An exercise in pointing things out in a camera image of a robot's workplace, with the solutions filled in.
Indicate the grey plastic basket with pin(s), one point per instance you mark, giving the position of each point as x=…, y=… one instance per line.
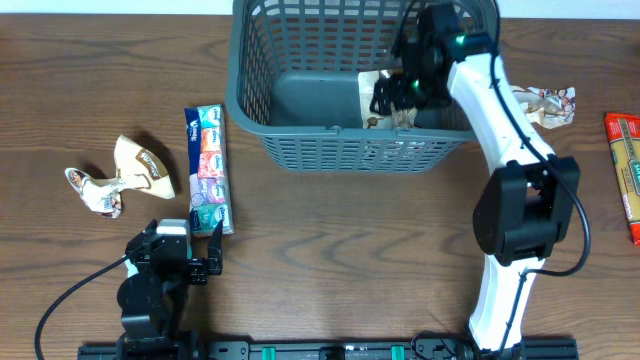
x=293, y=81

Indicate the San Remo pasta packet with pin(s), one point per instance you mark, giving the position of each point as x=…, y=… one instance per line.
x=623, y=136

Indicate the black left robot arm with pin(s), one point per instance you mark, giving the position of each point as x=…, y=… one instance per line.
x=154, y=295

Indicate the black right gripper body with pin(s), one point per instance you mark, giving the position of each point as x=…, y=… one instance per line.
x=382, y=95

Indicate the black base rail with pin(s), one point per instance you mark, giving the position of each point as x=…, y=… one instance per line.
x=325, y=350

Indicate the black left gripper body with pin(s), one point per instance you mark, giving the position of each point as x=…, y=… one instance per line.
x=197, y=271

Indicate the Kleenex tissue multipack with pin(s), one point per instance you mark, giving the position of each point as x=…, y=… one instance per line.
x=210, y=198

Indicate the beige snack bag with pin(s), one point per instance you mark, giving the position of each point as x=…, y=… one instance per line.
x=137, y=168
x=548, y=108

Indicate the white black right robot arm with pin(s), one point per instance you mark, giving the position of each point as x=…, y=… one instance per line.
x=529, y=220

